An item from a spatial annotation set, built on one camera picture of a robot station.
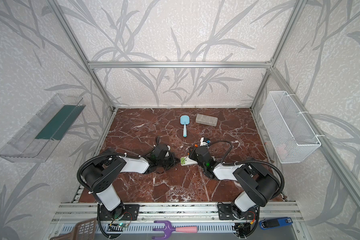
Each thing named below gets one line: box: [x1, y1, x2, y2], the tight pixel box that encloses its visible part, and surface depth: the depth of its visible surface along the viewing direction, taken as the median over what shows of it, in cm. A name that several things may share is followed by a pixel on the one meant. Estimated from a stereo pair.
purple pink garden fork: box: [152, 220, 198, 240], surface depth 70 cm
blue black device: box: [258, 217, 293, 230], surface depth 69 cm
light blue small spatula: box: [180, 115, 190, 138], surface depth 114 cm
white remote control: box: [180, 155, 198, 166], surface depth 93 cm
